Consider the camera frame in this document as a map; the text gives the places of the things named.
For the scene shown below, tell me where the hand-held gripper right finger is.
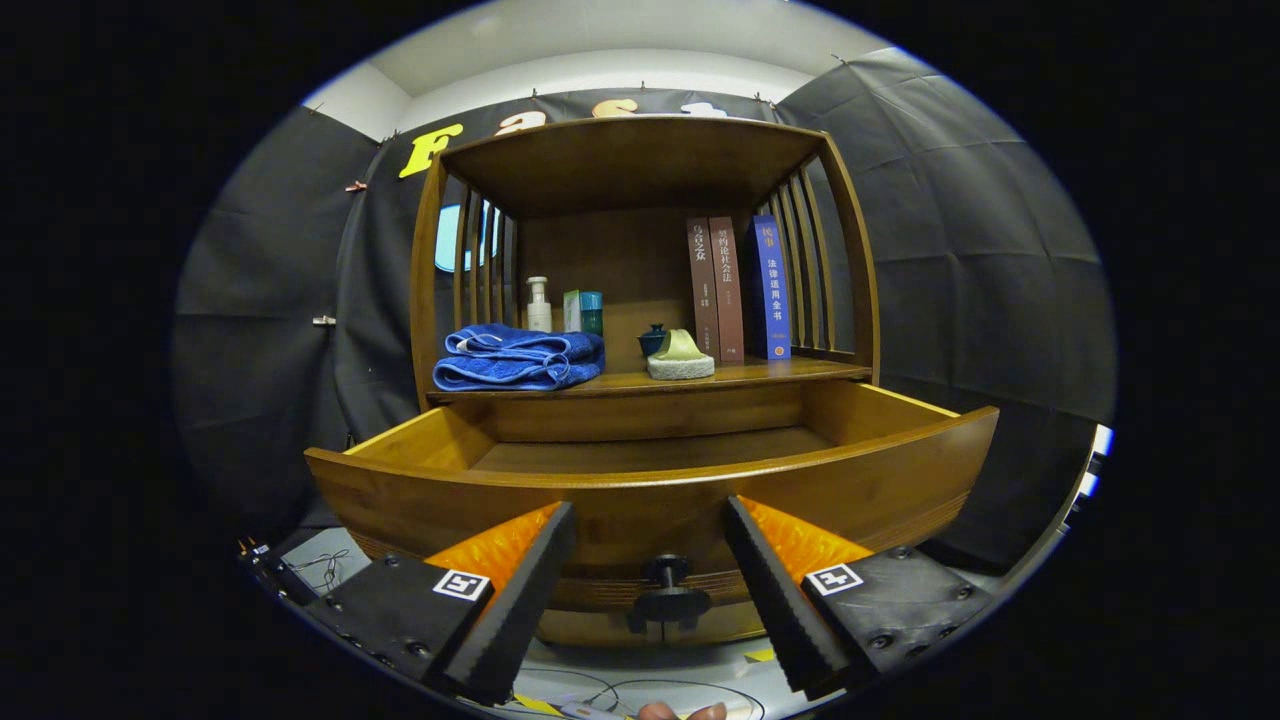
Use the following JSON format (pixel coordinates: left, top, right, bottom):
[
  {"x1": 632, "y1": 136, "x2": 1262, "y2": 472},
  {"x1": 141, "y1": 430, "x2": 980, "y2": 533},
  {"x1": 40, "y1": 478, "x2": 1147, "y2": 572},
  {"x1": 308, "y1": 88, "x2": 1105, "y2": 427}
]
[{"x1": 724, "y1": 495, "x2": 996, "y2": 701}]

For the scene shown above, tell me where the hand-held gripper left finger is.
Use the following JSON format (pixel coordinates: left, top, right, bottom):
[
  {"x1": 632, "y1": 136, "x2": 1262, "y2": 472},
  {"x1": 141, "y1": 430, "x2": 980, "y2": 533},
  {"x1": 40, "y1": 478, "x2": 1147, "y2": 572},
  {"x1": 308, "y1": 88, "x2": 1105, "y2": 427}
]
[{"x1": 305, "y1": 501, "x2": 578, "y2": 707}]

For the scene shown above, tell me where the wooden drawer with black knob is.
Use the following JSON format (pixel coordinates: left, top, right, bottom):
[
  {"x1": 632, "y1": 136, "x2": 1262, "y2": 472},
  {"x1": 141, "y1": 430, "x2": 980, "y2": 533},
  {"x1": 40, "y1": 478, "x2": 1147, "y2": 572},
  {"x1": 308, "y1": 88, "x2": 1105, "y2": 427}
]
[{"x1": 304, "y1": 380, "x2": 1001, "y2": 646}]

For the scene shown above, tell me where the green scrub brush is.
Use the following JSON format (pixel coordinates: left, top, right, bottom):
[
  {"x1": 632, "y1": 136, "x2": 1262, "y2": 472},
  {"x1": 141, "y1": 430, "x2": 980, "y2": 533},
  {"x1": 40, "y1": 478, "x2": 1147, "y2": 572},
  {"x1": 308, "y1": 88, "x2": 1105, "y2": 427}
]
[{"x1": 646, "y1": 328, "x2": 717, "y2": 381}]

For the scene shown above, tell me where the wooden countertop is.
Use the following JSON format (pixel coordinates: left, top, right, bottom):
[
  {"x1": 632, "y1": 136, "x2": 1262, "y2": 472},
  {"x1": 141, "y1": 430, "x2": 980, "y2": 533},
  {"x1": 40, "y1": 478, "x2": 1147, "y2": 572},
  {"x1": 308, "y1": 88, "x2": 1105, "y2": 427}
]
[{"x1": 428, "y1": 355, "x2": 873, "y2": 403}]

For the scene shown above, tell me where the wooden cabinet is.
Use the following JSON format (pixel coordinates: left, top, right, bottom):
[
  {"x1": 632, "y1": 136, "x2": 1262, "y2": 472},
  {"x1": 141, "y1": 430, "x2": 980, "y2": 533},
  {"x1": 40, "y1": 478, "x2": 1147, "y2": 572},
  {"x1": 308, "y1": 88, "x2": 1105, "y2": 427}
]
[{"x1": 408, "y1": 115, "x2": 883, "y2": 646}]

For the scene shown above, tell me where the folded blue towel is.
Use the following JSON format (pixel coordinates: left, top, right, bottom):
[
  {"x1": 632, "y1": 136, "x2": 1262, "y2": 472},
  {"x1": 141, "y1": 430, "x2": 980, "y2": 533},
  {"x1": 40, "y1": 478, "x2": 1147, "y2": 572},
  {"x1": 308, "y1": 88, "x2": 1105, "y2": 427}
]
[{"x1": 432, "y1": 323, "x2": 606, "y2": 392}]

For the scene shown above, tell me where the blue book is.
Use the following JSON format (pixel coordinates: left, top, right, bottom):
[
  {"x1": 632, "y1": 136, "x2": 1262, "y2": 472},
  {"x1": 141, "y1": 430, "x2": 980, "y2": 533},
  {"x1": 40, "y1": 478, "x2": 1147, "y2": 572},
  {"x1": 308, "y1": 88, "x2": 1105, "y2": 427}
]
[{"x1": 750, "y1": 214, "x2": 793, "y2": 361}]

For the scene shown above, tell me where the reddish brown book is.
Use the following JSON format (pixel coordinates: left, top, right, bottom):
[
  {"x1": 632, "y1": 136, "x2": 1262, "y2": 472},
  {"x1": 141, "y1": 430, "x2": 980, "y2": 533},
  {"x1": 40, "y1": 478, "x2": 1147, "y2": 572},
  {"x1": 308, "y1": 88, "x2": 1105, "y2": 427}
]
[{"x1": 708, "y1": 216, "x2": 746, "y2": 363}]

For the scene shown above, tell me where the dark brown book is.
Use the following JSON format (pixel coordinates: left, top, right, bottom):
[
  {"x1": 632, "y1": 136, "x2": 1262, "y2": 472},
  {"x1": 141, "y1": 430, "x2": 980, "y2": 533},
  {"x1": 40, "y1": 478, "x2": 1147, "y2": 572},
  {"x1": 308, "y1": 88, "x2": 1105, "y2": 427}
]
[{"x1": 686, "y1": 218, "x2": 721, "y2": 363}]

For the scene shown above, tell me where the white panel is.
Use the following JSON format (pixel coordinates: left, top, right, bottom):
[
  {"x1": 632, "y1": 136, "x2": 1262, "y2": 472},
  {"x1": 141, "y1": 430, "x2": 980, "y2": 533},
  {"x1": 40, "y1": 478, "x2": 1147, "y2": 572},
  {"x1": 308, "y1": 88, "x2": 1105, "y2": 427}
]
[{"x1": 1060, "y1": 425, "x2": 1114, "y2": 531}]

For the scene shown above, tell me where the black floor cable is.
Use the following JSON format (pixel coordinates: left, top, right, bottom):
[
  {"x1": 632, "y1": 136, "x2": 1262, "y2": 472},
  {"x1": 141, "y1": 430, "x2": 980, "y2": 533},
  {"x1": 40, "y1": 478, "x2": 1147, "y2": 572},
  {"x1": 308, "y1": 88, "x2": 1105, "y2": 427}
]
[{"x1": 510, "y1": 665, "x2": 766, "y2": 720}]

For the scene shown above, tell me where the thin cable bundle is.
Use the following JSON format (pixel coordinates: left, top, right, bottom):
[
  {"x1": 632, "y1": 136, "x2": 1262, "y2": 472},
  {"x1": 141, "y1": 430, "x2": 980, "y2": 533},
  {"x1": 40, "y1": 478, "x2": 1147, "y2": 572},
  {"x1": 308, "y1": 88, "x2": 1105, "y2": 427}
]
[{"x1": 290, "y1": 548, "x2": 351, "y2": 591}]

